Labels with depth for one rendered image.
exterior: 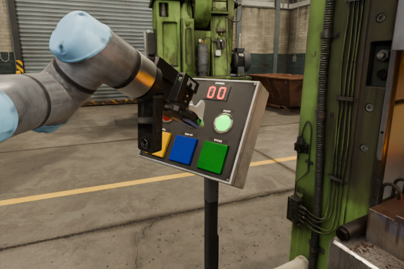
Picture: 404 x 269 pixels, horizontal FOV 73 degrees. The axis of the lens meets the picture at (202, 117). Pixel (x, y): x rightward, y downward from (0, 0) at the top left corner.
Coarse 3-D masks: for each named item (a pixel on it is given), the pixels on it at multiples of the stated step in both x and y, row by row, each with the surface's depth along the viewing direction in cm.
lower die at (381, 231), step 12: (384, 204) 53; (396, 204) 53; (372, 216) 51; (384, 216) 49; (396, 216) 47; (372, 228) 51; (384, 228) 49; (396, 228) 48; (372, 240) 52; (384, 240) 50; (396, 240) 48; (396, 252) 48
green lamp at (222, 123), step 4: (220, 116) 74; (224, 116) 73; (216, 120) 74; (220, 120) 73; (224, 120) 73; (228, 120) 72; (216, 124) 74; (220, 124) 73; (224, 124) 72; (228, 124) 72; (220, 128) 73; (224, 128) 72
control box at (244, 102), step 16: (208, 80) 81; (224, 80) 78; (240, 80) 75; (192, 96) 82; (224, 96) 76; (240, 96) 73; (256, 96) 71; (208, 112) 77; (224, 112) 74; (240, 112) 71; (256, 112) 73; (176, 128) 81; (192, 128) 78; (208, 128) 75; (240, 128) 70; (256, 128) 74; (224, 144) 71; (240, 144) 68; (160, 160) 80; (192, 160) 74; (240, 160) 69; (208, 176) 70; (224, 176) 67; (240, 176) 70
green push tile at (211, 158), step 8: (208, 144) 72; (216, 144) 71; (208, 152) 72; (216, 152) 70; (224, 152) 69; (200, 160) 72; (208, 160) 71; (216, 160) 69; (224, 160) 69; (200, 168) 71; (208, 168) 70; (216, 168) 68
